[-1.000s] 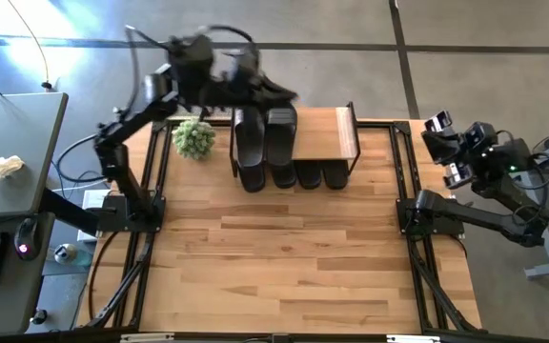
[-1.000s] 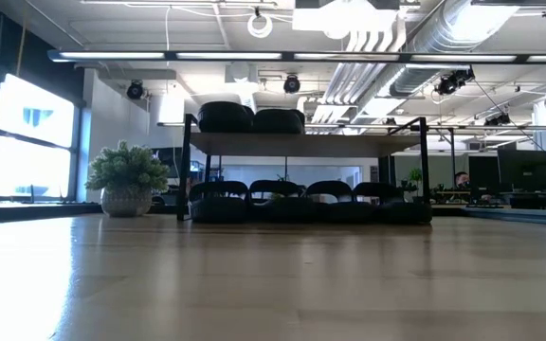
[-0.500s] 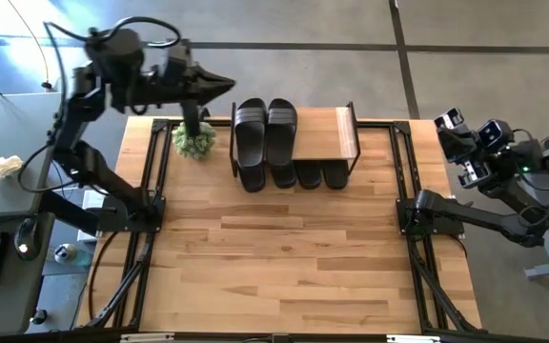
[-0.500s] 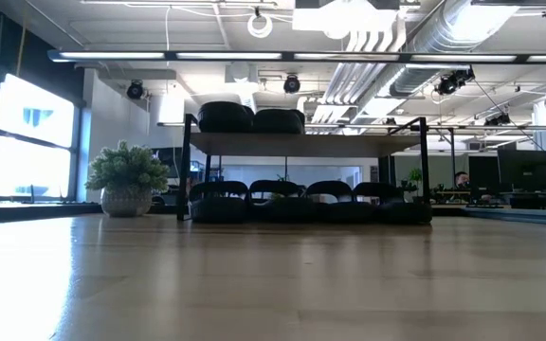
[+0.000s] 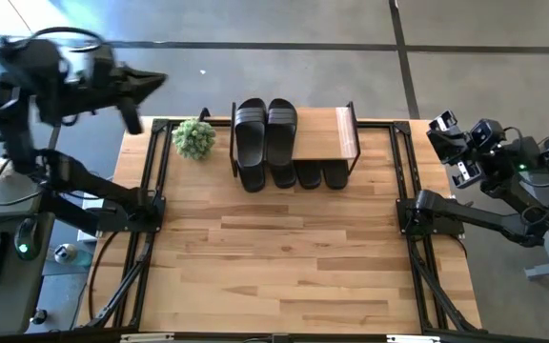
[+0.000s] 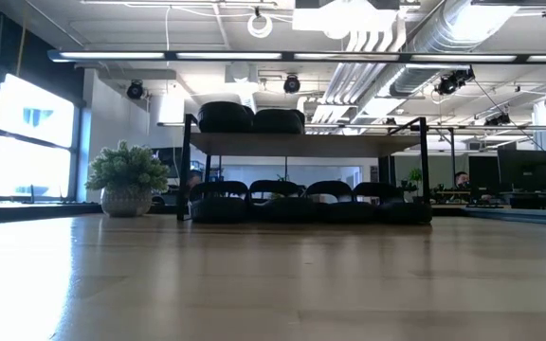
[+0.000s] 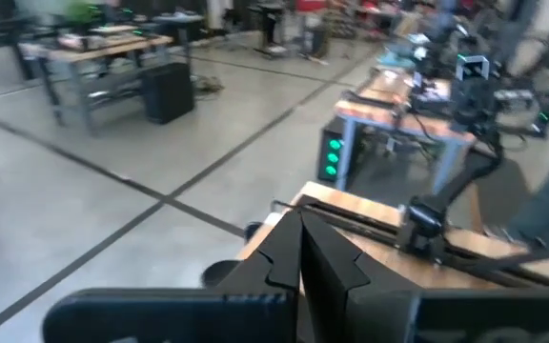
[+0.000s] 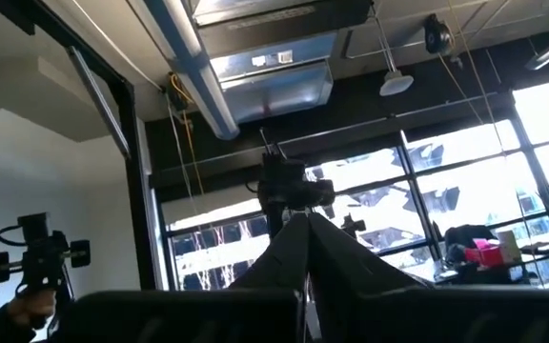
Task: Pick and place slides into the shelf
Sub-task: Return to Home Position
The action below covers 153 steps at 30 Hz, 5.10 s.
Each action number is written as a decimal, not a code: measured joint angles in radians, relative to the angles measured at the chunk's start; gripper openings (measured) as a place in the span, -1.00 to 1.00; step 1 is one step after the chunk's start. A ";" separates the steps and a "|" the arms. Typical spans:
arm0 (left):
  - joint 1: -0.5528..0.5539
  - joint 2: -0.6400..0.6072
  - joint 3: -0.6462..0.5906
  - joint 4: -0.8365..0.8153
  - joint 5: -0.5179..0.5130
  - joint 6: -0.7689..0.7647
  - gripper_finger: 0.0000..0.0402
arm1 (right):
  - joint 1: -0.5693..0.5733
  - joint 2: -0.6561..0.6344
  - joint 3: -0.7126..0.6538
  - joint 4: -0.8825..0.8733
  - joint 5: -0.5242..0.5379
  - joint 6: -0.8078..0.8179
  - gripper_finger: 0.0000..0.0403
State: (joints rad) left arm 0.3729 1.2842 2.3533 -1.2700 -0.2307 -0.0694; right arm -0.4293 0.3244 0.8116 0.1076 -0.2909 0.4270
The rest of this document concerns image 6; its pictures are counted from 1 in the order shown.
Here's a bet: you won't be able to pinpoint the black rubber slide sandal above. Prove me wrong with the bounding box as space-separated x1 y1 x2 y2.
188 180 250 224
197 100 256 135
252 108 306 135
352 182 434 225
247 179 317 224
304 180 379 224

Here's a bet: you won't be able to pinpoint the wooden shelf with black legs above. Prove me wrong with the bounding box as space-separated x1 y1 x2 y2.
176 113 433 222

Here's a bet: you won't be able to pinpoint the black ceiling spotlight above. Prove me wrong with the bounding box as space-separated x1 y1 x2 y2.
282 73 301 95
433 68 476 97
126 79 145 101

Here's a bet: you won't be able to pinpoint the white ceiling pipes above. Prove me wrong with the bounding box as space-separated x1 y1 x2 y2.
322 27 408 106

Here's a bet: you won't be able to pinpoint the small green office plant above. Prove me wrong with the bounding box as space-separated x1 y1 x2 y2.
406 167 424 191

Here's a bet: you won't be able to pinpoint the green potted plant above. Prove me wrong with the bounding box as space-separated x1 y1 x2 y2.
84 139 172 219

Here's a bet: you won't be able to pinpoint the person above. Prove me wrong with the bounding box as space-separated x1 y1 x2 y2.
452 170 492 203

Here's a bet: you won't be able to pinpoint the long overhead light bar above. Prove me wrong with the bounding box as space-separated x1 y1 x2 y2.
47 48 546 66

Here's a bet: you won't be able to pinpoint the small black computer monitor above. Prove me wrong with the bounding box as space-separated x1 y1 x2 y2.
467 154 500 190

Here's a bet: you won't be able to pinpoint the bright office window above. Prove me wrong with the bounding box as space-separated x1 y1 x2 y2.
0 73 78 203

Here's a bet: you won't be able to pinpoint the large black computer monitor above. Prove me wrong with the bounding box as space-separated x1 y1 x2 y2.
497 149 546 193

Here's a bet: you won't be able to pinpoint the white coiled cable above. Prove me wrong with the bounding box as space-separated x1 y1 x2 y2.
246 12 274 40

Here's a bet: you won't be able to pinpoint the silver ventilation duct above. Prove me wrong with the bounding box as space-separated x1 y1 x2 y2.
389 0 520 99

